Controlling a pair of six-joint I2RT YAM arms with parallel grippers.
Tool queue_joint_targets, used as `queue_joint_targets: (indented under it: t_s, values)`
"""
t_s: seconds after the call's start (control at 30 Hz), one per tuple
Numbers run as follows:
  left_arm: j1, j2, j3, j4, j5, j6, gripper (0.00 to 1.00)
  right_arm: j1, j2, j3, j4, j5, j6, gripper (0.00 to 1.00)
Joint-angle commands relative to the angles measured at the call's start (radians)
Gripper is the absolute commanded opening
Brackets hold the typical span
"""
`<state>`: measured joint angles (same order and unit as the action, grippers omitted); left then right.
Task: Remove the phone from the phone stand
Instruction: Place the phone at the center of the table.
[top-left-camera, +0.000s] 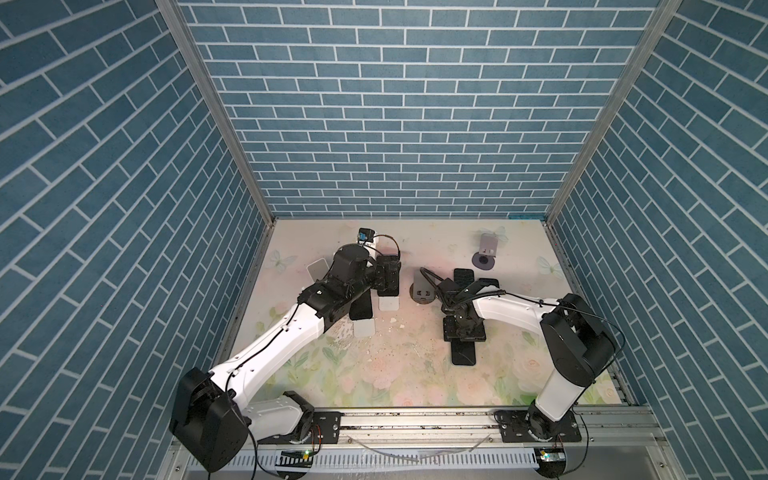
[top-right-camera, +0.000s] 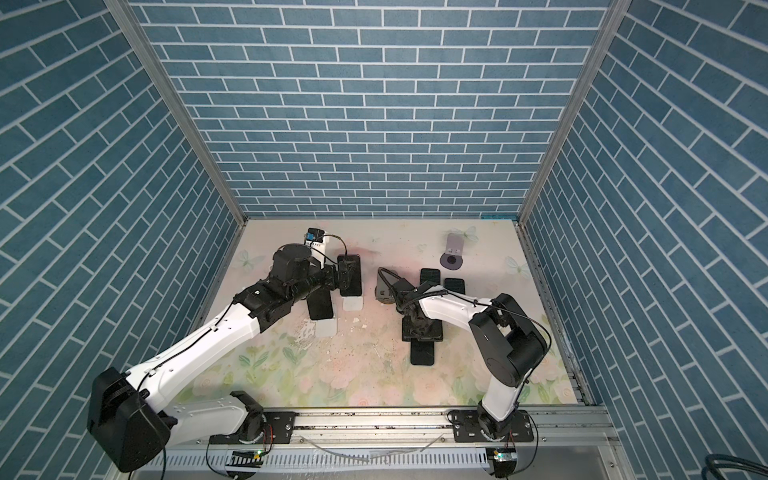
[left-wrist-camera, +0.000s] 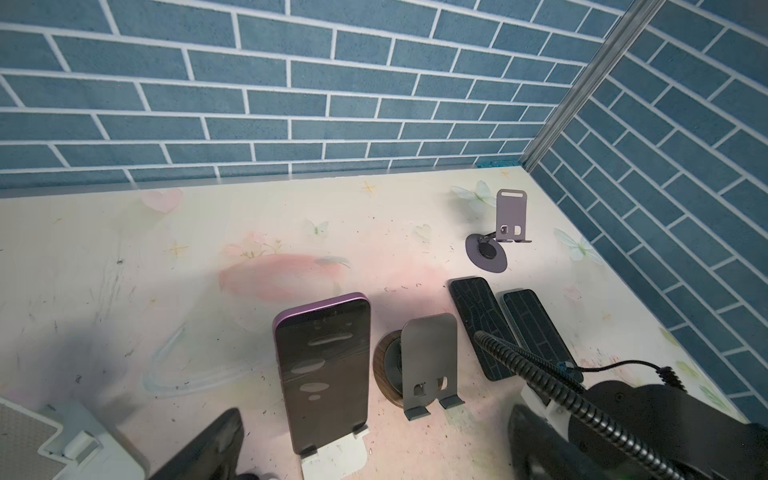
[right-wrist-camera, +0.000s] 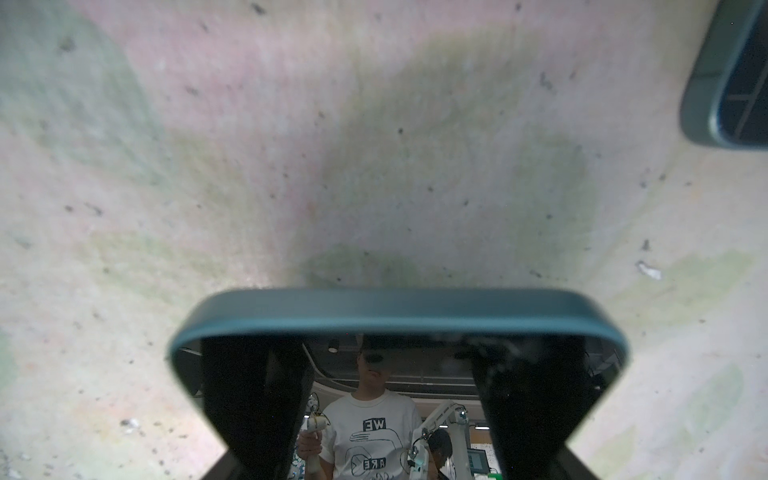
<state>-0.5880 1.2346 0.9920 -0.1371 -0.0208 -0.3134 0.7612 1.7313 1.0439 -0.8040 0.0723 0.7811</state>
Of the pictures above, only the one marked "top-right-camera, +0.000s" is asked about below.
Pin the black phone cracked screen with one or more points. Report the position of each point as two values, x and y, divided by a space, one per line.
430 275

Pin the left aluminium corner post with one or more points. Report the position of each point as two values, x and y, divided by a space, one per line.
129 25

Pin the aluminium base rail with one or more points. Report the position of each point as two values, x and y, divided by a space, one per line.
571 442

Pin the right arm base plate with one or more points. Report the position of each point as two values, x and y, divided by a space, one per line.
472 426

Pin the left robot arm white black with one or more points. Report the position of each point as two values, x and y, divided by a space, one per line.
127 413

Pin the right controller board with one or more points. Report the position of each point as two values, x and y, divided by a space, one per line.
502 461

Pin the left controller board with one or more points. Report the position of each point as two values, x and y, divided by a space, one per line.
243 464

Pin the controller board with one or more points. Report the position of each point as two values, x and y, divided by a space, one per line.
502 461
243 464

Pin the white stand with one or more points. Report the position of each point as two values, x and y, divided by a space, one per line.
326 328
352 304

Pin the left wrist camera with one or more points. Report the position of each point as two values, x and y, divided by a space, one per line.
314 237

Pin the dark round phone stand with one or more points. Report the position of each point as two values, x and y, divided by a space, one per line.
385 280

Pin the white vented cable duct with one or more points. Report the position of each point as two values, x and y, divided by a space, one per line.
313 460

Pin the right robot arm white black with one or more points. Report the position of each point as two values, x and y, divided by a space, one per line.
510 344

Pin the black phone teal edge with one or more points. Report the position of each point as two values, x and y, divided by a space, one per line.
455 285

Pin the aluminium corner post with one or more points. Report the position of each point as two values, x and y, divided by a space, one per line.
596 55
129 25

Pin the right aluminium corner post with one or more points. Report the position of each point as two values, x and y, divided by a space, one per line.
596 55

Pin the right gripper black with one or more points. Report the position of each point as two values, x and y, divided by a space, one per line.
433 335

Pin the black phone pink edge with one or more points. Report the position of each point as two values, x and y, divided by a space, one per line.
350 275

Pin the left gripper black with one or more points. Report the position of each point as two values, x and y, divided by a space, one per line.
330 282

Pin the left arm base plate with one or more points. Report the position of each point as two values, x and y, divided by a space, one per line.
268 428

